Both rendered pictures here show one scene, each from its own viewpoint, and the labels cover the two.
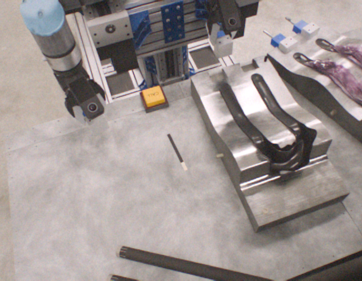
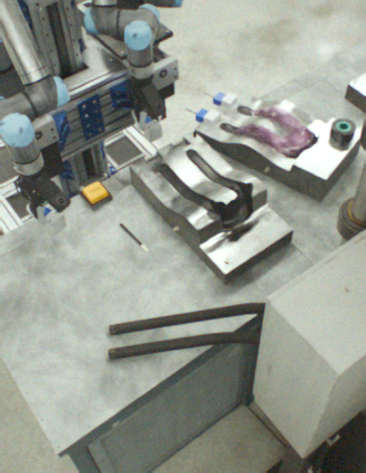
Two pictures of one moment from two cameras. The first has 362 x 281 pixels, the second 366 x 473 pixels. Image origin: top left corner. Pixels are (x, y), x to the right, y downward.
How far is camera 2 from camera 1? 0.83 m
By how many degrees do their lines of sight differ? 12
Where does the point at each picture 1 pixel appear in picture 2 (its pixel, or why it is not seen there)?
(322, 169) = (267, 216)
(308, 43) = (231, 113)
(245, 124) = (192, 195)
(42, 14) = (22, 131)
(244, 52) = (166, 135)
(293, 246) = (258, 286)
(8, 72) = not seen: outside the picture
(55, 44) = (29, 152)
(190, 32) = (110, 124)
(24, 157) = not seen: outside the picture
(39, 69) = not seen: outside the picture
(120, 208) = (95, 298)
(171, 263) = (159, 320)
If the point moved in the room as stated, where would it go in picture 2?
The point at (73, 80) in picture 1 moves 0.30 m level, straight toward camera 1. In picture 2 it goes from (39, 181) to (113, 244)
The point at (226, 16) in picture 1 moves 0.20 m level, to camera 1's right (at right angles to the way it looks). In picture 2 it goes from (152, 103) to (213, 86)
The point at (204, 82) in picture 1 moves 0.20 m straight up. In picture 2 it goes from (143, 167) to (137, 120)
